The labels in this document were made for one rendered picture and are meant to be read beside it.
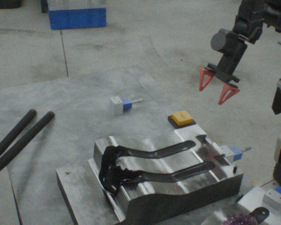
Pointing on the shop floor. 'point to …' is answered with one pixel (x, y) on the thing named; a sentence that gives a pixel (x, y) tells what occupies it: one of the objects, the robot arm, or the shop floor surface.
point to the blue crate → (77, 18)
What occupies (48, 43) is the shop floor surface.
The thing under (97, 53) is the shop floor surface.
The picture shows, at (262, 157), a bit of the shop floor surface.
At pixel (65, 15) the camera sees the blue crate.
